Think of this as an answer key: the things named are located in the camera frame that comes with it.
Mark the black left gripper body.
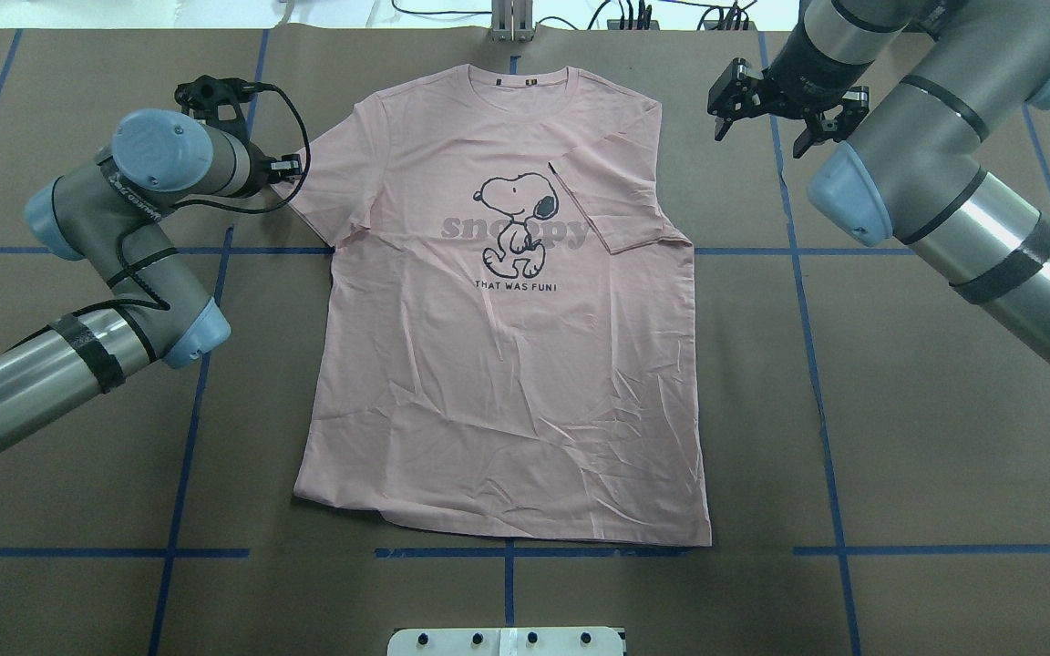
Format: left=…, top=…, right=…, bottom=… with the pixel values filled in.
left=174, top=76, right=263, bottom=124

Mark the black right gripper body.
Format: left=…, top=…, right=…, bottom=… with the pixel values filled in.
left=707, top=58, right=870, bottom=128

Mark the pink Snoopy t-shirt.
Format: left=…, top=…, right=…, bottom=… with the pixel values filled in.
left=292, top=64, right=713, bottom=547

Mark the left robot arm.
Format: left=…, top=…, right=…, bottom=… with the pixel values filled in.
left=0, top=76, right=312, bottom=454

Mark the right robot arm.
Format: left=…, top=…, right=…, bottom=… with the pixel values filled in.
left=705, top=1, right=1050, bottom=364

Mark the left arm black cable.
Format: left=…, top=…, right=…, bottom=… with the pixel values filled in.
left=106, top=82, right=312, bottom=315

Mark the aluminium frame post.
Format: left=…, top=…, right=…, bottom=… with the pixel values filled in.
left=490, top=0, right=536, bottom=43

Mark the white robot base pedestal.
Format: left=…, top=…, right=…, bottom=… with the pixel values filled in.
left=386, top=626, right=629, bottom=655

